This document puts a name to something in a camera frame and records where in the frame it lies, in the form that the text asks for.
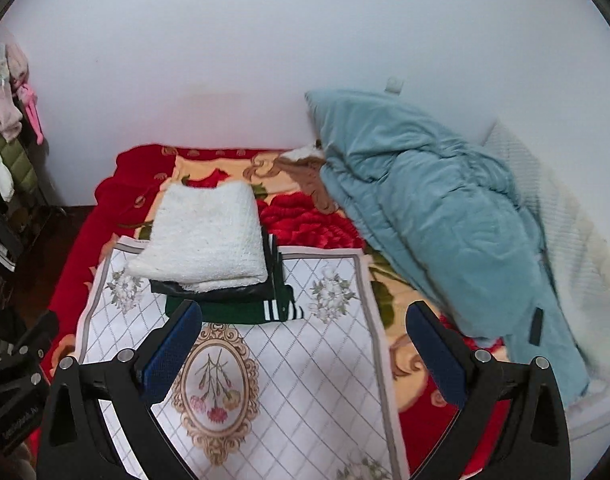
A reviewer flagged white tweed jacket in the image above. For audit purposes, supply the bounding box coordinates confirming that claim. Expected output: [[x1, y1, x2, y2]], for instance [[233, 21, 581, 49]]
[[126, 181, 267, 292]]

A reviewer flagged clothes rack with garments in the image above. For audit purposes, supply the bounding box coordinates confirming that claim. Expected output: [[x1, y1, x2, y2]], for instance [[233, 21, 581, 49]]
[[0, 41, 51, 361]]

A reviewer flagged black remote on duvet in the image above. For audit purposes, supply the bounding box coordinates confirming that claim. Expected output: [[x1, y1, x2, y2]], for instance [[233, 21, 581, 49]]
[[529, 308, 544, 347]]

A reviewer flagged dark green folded garment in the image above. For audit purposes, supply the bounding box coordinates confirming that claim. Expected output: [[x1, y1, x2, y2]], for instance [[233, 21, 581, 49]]
[[150, 247, 305, 325]]

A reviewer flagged white floral quilted mat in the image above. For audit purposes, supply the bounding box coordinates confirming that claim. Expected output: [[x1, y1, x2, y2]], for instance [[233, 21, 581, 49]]
[[74, 236, 411, 480]]

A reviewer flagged blue-grey duvet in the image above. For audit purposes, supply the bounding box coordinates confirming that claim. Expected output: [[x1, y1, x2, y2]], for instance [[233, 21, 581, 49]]
[[305, 90, 590, 404]]

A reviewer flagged white bed sheet right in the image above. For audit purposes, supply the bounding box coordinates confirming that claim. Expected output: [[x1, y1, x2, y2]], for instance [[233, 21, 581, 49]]
[[484, 122, 610, 440]]

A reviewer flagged red floral blanket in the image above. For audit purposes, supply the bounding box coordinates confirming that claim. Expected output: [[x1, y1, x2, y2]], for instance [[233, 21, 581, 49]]
[[42, 144, 456, 470]]

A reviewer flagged pink hanging garment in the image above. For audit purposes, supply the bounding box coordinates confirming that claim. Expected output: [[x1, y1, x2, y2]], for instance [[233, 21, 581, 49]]
[[16, 82, 44, 145]]

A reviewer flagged white wall socket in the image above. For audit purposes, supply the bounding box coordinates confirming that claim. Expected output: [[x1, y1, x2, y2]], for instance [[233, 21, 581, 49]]
[[384, 77, 405, 96]]

